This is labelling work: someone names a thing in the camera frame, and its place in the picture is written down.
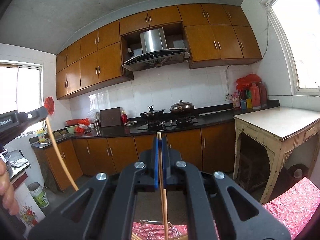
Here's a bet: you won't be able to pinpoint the wooden chopstick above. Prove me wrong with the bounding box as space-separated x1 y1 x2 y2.
157 132 169 240
45 117 79 191

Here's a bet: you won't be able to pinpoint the brown lower kitchen cabinets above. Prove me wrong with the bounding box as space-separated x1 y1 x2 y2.
30 121 235 191

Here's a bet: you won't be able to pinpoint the brown kitchen cabinets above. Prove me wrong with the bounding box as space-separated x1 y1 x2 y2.
55 3 262 99
30 121 235 191

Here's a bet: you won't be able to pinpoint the brown upper kitchen cabinets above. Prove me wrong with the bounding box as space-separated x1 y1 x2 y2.
55 3 262 99

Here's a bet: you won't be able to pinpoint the person's left hand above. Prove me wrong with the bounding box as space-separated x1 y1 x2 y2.
0 160 19 215

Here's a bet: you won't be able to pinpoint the yellow dish soap bottle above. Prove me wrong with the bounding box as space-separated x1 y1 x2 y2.
37 129 46 142

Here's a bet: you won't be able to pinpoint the white floral appliance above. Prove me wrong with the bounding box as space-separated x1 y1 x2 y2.
9 150 46 239

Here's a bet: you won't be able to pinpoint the red floral tablecloth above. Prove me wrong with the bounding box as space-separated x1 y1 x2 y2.
132 176 320 240

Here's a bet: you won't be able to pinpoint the white green bucket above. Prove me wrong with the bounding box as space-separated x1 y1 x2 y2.
27 182 49 208

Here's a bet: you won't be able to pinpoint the red basin and bags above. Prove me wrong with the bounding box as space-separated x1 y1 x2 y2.
66 118 90 133

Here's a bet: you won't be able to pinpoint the dark cutting board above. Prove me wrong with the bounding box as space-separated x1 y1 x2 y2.
100 107 121 127

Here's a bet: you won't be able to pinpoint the small red bottle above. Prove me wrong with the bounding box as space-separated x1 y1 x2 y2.
121 111 127 124

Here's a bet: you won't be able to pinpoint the cream wooden side table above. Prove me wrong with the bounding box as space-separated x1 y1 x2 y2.
233 107 319 204

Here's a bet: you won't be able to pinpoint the dark pot with lid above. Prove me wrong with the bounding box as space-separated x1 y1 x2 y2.
170 100 195 114

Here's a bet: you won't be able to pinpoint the red bottles and condiments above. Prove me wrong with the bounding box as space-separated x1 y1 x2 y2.
231 74 267 110

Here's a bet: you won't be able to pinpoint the steel range hood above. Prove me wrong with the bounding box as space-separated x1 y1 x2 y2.
121 23 190 72

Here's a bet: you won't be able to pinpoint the red plastic bag on wall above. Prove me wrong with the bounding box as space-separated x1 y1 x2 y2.
44 96 55 115

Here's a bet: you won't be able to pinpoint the steel wire utensil holder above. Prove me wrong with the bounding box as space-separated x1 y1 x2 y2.
131 220 188 240

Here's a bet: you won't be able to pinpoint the black wok with handle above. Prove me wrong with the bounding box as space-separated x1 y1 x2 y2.
140 106 164 121

